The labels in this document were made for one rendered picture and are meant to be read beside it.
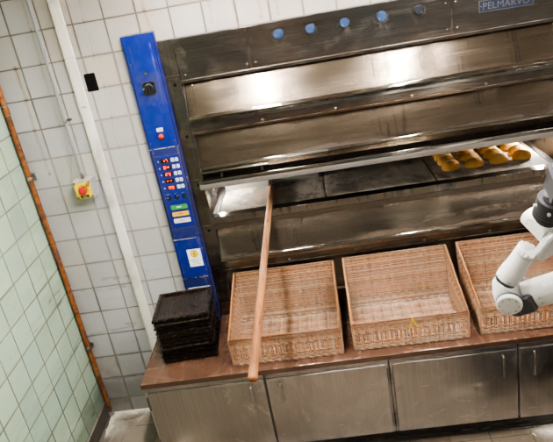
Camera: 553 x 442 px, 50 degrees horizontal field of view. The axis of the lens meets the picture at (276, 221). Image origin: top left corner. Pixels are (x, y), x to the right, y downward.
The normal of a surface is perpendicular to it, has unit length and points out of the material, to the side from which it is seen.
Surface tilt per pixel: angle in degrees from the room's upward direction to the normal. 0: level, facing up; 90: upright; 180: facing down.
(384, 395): 90
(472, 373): 90
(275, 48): 90
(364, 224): 70
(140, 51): 90
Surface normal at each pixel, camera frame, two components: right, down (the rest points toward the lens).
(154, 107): -0.03, 0.39
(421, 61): -0.05, 0.04
